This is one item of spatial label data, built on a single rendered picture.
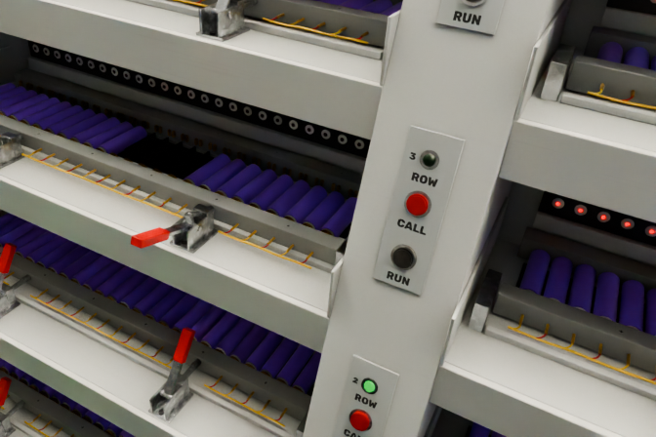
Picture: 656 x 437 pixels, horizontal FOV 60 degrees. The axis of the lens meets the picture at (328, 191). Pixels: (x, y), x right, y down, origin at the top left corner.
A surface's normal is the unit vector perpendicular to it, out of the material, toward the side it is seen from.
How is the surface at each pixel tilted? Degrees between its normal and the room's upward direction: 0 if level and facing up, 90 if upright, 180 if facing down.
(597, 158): 107
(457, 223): 90
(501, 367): 17
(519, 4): 90
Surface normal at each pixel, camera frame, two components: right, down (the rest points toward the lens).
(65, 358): 0.07, -0.84
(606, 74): -0.45, 0.46
